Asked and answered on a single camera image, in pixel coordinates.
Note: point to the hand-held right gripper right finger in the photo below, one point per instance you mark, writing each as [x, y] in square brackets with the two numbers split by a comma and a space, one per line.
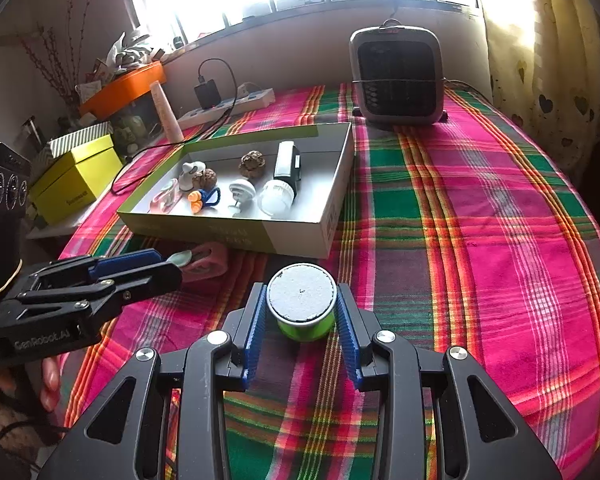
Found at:
[347, 335]

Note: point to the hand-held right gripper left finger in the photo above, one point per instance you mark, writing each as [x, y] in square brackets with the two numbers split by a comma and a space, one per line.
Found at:
[255, 335]

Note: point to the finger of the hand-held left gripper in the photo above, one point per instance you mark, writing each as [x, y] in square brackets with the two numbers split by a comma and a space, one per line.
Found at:
[125, 262]
[145, 282]

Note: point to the green cup with white lid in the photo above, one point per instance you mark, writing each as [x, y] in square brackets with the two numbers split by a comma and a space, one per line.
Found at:
[300, 295]

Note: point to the white round animal toy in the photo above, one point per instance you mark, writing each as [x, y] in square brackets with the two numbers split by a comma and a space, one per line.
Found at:
[187, 177]

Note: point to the brown walnut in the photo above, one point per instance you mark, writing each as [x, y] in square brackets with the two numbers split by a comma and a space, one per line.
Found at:
[205, 180]
[252, 162]

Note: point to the white ribbed jar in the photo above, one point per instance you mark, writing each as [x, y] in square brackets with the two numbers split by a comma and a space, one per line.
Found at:
[277, 202]

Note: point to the white mushroom-shaped knob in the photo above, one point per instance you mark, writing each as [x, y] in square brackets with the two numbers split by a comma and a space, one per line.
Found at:
[242, 190]

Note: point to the green white cardboard box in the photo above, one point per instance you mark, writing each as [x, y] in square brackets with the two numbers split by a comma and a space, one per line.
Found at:
[310, 180]

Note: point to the black rectangular device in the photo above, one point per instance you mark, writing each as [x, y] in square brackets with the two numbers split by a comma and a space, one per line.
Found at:
[286, 165]

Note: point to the person's left forearm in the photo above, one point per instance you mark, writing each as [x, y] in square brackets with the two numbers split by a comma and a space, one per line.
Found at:
[5, 425]

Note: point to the person's left hand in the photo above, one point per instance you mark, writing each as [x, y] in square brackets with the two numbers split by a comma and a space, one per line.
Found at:
[50, 380]

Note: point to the yellow box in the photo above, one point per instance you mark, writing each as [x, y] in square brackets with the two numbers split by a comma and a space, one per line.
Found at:
[75, 180]

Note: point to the green white striped box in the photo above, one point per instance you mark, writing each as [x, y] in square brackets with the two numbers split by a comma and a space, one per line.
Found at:
[80, 137]

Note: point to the glass tank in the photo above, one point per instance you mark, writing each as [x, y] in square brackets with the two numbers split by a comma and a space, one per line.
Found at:
[130, 127]

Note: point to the plaid tablecloth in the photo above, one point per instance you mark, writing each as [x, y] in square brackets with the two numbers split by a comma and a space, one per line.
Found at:
[480, 260]

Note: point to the cream tube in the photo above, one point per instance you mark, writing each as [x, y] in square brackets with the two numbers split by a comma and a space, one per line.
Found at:
[167, 115]

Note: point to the dark lidded jar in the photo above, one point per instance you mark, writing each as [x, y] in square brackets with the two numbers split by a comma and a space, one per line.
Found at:
[32, 132]

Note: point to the dried branches in vase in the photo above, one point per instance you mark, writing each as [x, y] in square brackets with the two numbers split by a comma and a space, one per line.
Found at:
[74, 107]

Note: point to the orange box with items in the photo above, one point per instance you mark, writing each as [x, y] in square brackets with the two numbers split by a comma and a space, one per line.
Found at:
[125, 87]

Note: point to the pile of paper packets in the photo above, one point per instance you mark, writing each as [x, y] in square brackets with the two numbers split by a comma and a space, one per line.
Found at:
[92, 90]

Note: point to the black charger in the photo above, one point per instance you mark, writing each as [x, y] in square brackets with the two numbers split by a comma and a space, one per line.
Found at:
[207, 92]

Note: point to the white power strip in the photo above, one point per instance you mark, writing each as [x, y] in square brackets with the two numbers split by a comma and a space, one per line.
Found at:
[250, 99]

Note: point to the pale artificial plant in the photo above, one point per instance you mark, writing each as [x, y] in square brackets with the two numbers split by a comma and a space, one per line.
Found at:
[132, 52]

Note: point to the grey space heater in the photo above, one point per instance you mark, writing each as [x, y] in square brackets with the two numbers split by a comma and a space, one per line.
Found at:
[395, 80]

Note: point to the cream heart print curtain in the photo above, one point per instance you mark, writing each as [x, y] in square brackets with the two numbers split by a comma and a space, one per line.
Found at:
[540, 60]

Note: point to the white wall plug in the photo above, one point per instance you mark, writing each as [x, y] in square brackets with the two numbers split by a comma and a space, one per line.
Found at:
[250, 91]

